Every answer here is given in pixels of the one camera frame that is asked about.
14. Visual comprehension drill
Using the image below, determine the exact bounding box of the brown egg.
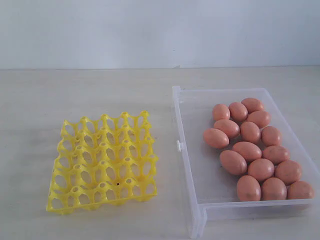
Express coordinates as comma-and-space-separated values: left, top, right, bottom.
262, 145, 290, 165
247, 158, 275, 182
246, 110, 271, 129
212, 104, 231, 121
219, 150, 248, 176
261, 126, 282, 147
236, 175, 262, 202
232, 141, 262, 162
241, 97, 265, 114
240, 121, 261, 144
228, 102, 248, 122
213, 119, 240, 139
274, 160, 302, 186
203, 128, 230, 149
261, 177, 287, 201
287, 181, 315, 200

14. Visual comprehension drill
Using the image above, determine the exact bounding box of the yellow plastic egg tray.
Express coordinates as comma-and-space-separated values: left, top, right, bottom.
46, 110, 158, 215

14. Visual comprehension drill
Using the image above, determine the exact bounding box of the clear plastic box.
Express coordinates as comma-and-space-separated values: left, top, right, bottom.
172, 86, 320, 239

